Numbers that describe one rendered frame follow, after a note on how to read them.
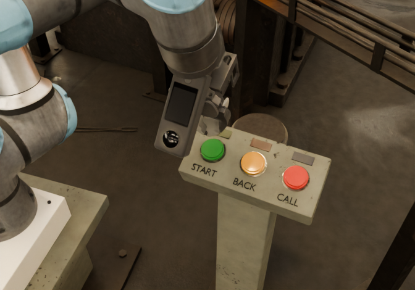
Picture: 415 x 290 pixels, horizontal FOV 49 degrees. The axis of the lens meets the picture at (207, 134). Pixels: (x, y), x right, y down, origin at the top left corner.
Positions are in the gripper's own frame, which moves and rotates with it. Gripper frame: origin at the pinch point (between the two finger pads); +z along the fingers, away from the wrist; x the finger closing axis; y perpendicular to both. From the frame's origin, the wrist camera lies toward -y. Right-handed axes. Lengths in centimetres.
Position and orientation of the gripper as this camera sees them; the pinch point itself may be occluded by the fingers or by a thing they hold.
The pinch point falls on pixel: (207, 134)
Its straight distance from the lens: 73.4
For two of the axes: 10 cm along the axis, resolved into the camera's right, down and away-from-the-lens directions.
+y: 3.9, -8.5, 3.6
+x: -9.1, -3.0, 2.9
